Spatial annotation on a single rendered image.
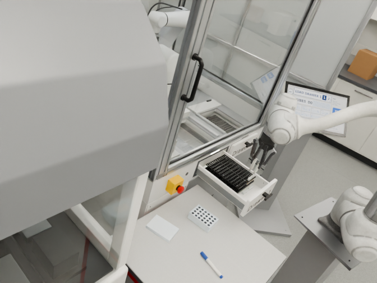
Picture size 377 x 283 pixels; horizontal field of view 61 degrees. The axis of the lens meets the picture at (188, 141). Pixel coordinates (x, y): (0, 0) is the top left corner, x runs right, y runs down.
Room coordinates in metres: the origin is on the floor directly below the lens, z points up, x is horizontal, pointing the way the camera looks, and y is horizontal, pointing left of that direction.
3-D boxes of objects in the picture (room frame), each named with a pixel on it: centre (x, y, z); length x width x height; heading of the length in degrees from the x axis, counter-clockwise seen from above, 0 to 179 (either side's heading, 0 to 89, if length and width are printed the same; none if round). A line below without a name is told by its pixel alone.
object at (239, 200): (1.42, -0.26, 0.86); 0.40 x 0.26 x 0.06; 58
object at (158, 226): (1.00, -0.01, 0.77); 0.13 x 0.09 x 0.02; 71
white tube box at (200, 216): (1.13, -0.18, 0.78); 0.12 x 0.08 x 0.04; 63
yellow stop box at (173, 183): (1.19, 0.00, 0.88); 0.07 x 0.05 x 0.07; 148
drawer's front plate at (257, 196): (1.31, -0.44, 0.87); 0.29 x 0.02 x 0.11; 148
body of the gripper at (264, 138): (1.38, -0.36, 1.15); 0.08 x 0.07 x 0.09; 58
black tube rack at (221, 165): (1.41, -0.27, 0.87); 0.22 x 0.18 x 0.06; 58
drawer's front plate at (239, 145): (1.74, -0.33, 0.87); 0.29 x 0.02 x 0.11; 148
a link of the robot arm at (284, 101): (1.37, -0.36, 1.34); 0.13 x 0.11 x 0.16; 175
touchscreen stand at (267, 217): (2.21, -0.79, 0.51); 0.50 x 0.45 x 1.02; 13
